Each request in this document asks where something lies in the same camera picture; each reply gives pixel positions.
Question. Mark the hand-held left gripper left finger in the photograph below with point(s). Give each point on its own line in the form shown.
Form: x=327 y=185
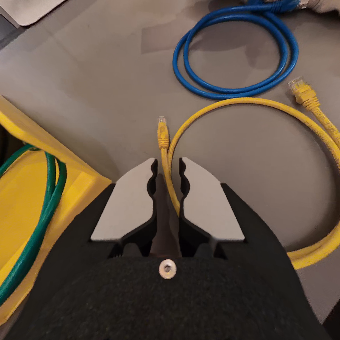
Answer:
x=127 y=209

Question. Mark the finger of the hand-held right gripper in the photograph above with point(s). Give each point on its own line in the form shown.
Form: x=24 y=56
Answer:
x=324 y=5

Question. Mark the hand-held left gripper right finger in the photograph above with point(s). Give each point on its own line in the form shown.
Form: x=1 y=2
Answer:
x=212 y=209

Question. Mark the yellow plastic bin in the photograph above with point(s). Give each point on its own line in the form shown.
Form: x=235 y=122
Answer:
x=26 y=186

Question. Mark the white stand base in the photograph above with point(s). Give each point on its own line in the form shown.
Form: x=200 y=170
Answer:
x=26 y=10

